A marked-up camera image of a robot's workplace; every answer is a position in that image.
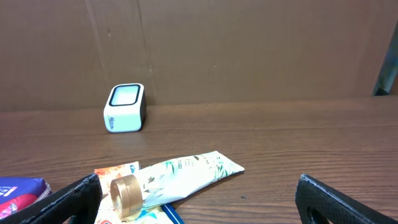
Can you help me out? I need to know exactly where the white barcode scanner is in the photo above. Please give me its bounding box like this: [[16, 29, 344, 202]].
[[103, 83, 147, 133]]

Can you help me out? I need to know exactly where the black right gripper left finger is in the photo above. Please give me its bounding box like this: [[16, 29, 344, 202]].
[[1, 173, 103, 224]]

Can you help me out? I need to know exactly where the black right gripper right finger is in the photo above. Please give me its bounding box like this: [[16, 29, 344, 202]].
[[295, 174, 397, 224]]

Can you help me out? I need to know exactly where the dark metal post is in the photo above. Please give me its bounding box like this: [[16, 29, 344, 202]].
[[373, 25, 397, 96]]

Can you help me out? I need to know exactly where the red purple Carefree pack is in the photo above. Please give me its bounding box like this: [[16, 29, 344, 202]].
[[0, 177, 52, 220]]

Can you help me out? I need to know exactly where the white green tissue pack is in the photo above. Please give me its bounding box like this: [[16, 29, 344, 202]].
[[110, 151, 244, 218]]

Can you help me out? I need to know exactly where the yellow snack bag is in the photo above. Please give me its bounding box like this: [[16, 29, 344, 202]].
[[94, 195, 185, 224]]

